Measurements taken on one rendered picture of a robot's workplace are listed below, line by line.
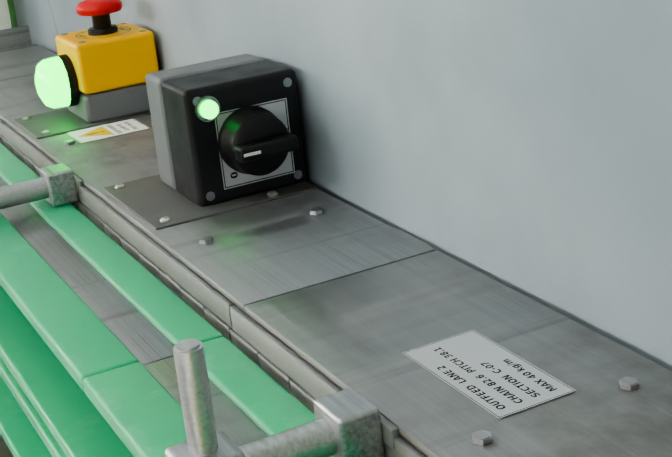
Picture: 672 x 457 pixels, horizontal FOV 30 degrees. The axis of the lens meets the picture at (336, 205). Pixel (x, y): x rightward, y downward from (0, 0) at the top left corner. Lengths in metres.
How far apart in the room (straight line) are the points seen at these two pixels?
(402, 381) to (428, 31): 0.21
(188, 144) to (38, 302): 0.14
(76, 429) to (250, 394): 0.19
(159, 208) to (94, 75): 0.27
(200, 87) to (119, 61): 0.29
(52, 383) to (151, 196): 0.14
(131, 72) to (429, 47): 0.46
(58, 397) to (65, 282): 0.08
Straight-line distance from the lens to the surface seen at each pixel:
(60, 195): 0.94
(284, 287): 0.68
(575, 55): 0.58
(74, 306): 0.75
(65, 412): 0.80
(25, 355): 0.89
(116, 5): 1.10
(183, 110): 0.81
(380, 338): 0.61
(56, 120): 1.12
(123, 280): 0.78
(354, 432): 0.53
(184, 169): 0.84
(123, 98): 1.10
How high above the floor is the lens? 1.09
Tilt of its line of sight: 24 degrees down
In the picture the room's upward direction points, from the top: 105 degrees counter-clockwise
